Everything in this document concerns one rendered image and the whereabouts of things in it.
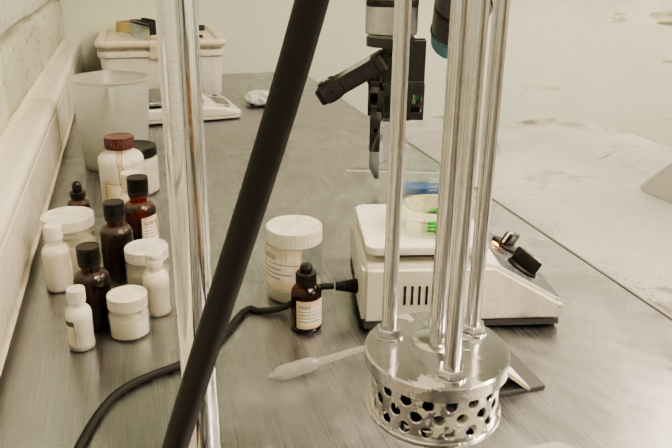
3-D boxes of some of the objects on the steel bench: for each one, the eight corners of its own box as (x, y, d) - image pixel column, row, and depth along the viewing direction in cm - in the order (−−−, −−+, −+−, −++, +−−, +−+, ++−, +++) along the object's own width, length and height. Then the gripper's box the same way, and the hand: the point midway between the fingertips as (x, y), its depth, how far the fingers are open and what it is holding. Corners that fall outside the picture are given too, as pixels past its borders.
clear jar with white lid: (288, 276, 78) (287, 210, 76) (332, 290, 75) (333, 221, 73) (255, 297, 74) (253, 227, 71) (301, 312, 71) (300, 240, 68)
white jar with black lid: (136, 181, 110) (132, 137, 107) (169, 187, 107) (166, 143, 104) (104, 193, 104) (99, 147, 102) (138, 200, 101) (134, 153, 99)
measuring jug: (161, 179, 111) (154, 86, 106) (76, 186, 107) (65, 90, 102) (152, 149, 127) (146, 67, 122) (78, 154, 123) (68, 70, 118)
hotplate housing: (519, 270, 80) (527, 206, 78) (562, 328, 68) (572, 254, 65) (329, 274, 79) (330, 209, 76) (338, 334, 67) (339, 258, 64)
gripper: (427, 41, 95) (419, 188, 102) (424, 33, 104) (417, 169, 111) (365, 40, 95) (361, 186, 102) (367, 32, 104) (363, 167, 111)
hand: (372, 168), depth 106 cm, fingers closed
